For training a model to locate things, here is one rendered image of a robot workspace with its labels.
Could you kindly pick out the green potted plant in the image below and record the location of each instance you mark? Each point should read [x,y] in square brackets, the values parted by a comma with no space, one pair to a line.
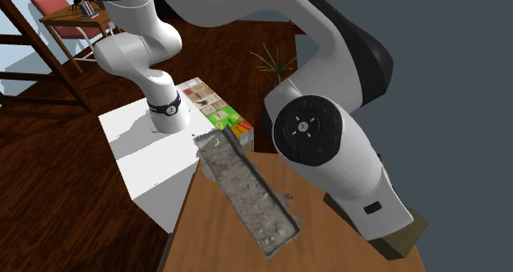
[275,65]

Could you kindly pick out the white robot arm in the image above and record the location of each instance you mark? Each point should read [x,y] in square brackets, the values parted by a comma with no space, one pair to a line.
[344,171]

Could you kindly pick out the olive green box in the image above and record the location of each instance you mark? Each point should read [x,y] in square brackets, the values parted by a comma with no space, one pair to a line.
[400,241]

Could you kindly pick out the small wooden side table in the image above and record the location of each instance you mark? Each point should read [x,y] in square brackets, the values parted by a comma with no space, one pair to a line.
[66,19]

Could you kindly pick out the red chair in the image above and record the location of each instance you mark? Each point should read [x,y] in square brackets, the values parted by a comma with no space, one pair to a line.
[52,2]

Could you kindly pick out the dark wooden ladder frame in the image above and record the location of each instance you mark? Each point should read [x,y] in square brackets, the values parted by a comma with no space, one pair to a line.
[38,49]

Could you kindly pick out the long grey stone tray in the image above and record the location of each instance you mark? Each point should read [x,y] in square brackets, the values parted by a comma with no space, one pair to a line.
[248,191]

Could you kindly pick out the white patterned robot stand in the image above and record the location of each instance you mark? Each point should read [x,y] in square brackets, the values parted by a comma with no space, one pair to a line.
[152,163]

